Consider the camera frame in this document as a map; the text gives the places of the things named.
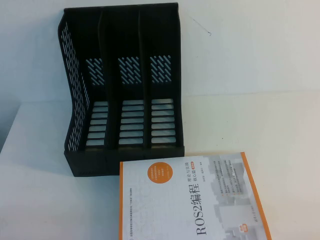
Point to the white ROS2 book orange edge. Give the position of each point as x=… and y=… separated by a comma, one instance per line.
x=175, y=200

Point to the black plastic book stand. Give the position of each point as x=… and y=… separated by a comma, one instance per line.
x=112, y=37

